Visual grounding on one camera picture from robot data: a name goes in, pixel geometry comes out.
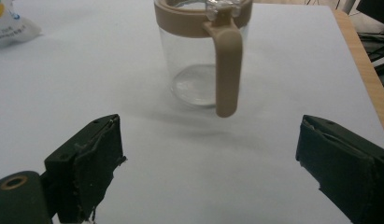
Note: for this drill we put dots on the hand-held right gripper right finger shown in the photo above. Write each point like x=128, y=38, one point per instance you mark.
x=348, y=168

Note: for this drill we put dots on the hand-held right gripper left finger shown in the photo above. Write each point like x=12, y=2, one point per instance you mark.
x=87, y=161

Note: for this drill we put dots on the white and blue powder bag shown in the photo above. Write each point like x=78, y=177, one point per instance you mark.
x=9, y=29

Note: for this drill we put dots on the white table mat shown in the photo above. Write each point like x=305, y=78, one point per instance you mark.
x=186, y=177

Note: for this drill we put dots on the wooden table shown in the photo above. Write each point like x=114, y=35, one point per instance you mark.
x=364, y=68

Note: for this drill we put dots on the black metal stand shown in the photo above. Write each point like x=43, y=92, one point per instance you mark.
x=378, y=46

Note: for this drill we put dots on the white metal desk frame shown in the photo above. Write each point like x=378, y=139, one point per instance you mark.
x=349, y=5

